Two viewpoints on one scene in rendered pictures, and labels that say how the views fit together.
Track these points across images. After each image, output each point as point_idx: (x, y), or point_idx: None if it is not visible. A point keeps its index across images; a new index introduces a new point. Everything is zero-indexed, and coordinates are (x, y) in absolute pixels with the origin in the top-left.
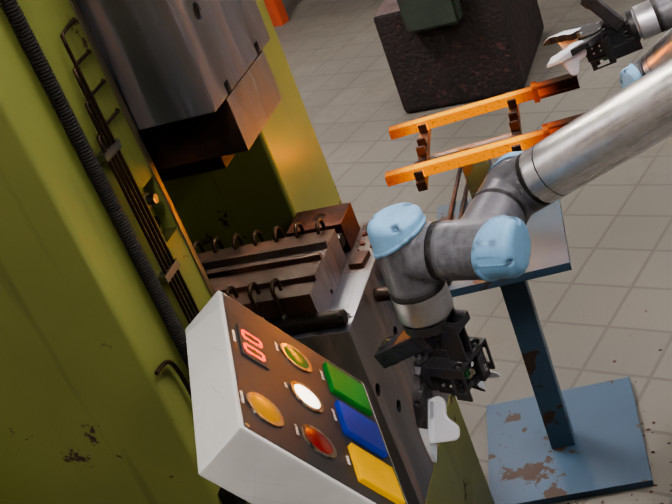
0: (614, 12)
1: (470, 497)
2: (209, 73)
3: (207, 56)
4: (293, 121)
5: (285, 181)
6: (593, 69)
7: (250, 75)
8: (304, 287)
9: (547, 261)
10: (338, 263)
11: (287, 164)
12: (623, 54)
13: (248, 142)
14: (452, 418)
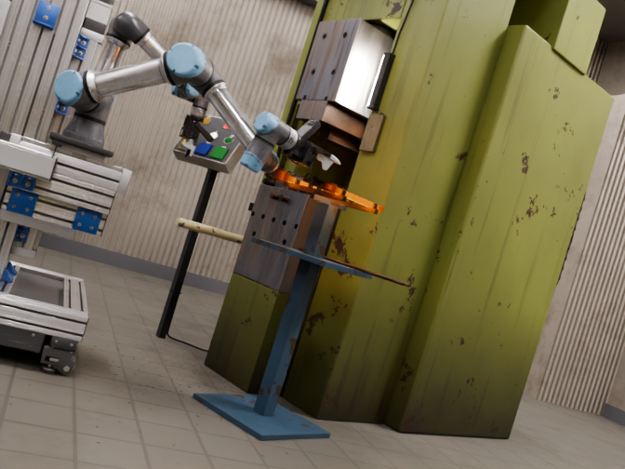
0: (299, 132)
1: (246, 328)
2: (302, 88)
3: (305, 84)
4: (378, 173)
5: (351, 182)
6: (298, 164)
7: (315, 101)
8: None
9: (264, 240)
10: None
11: (358, 180)
12: (289, 157)
13: (297, 115)
14: (267, 295)
